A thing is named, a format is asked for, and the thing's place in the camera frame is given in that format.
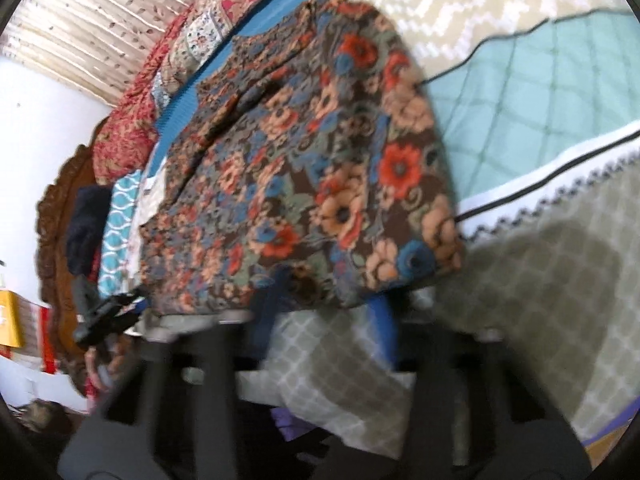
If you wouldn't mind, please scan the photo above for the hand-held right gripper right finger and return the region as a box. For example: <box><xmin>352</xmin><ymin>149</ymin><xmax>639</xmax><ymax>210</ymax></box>
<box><xmin>370</xmin><ymin>297</ymin><xmax>591</xmax><ymax>480</ymax></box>

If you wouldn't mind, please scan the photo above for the dark navy cloth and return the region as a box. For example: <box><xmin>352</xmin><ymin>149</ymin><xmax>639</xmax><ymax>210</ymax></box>
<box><xmin>66</xmin><ymin>186</ymin><xmax>113</xmax><ymax>278</ymax></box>

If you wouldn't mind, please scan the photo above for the teal patterned cloth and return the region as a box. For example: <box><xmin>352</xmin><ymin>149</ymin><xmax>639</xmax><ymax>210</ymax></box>
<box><xmin>97</xmin><ymin>170</ymin><xmax>143</xmax><ymax>298</ymax></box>

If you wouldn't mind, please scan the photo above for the purple mat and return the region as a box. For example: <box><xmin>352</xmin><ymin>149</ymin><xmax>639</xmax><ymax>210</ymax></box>
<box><xmin>270</xmin><ymin>407</ymin><xmax>321</xmax><ymax>441</ymax></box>

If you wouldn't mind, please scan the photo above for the beige leaf-print curtain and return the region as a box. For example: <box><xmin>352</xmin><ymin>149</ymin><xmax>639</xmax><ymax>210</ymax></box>
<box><xmin>0</xmin><ymin>0</ymin><xmax>231</xmax><ymax>106</ymax></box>

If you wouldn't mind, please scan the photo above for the yellow box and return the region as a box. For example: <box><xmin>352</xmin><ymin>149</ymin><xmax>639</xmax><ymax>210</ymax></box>
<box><xmin>0</xmin><ymin>290</ymin><xmax>26</xmax><ymax>348</ymax></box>

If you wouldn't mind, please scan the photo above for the white cloth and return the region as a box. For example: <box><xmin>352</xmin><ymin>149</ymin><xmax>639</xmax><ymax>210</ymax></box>
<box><xmin>127</xmin><ymin>170</ymin><xmax>168</xmax><ymax>281</ymax></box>

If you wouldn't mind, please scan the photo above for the carved wooden headboard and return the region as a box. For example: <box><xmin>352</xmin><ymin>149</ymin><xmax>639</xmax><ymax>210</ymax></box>
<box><xmin>37</xmin><ymin>117</ymin><xmax>116</xmax><ymax>401</ymax></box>

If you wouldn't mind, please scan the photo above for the patchwork floral pillow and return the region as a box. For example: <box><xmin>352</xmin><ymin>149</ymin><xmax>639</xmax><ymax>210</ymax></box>
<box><xmin>150</xmin><ymin>0</ymin><xmax>296</xmax><ymax>111</ymax></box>

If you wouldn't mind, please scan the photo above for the brown floral dress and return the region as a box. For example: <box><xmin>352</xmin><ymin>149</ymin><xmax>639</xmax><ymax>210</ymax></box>
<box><xmin>137</xmin><ymin>0</ymin><xmax>466</xmax><ymax>313</ymax></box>

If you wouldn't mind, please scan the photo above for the bed with chevron teal cover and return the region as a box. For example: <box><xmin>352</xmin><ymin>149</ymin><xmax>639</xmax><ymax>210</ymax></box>
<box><xmin>235</xmin><ymin>0</ymin><xmax>640</xmax><ymax>461</ymax></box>

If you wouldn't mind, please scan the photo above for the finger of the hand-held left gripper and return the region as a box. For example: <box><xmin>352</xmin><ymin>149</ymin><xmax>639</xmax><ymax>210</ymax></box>
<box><xmin>72</xmin><ymin>280</ymin><xmax>146</xmax><ymax>351</ymax></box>

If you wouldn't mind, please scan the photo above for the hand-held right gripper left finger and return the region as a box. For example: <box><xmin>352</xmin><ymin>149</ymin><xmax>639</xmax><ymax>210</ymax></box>
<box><xmin>60</xmin><ymin>290</ymin><xmax>281</xmax><ymax>480</ymax></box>

